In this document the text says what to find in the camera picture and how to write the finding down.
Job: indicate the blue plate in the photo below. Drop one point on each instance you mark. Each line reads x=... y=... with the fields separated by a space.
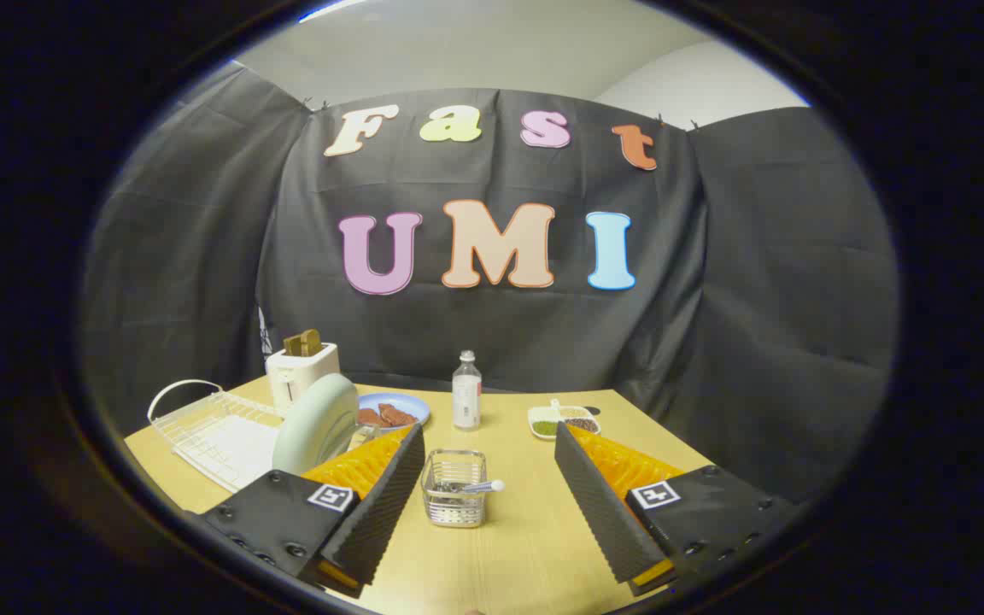
x=411 y=404

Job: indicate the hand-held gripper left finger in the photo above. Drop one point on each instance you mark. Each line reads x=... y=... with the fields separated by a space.
x=377 y=504

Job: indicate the black backdrop cloth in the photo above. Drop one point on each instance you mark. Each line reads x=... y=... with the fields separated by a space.
x=492 y=256

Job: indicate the brown toast slice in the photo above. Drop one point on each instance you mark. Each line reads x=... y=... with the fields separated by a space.
x=304 y=342

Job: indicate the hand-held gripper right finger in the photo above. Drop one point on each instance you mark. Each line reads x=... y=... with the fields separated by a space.
x=603 y=504

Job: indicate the white divided condiment dish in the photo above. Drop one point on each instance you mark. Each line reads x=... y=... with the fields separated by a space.
x=562 y=419

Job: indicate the white toaster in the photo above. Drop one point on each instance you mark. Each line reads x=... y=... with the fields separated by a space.
x=300 y=371

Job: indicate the clear plastic bottle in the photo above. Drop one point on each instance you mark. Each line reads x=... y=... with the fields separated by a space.
x=466 y=393

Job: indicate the brown meat slice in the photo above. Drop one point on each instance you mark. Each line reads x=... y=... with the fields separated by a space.
x=391 y=416

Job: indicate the pale green plate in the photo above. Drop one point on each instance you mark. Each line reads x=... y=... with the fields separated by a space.
x=317 y=424

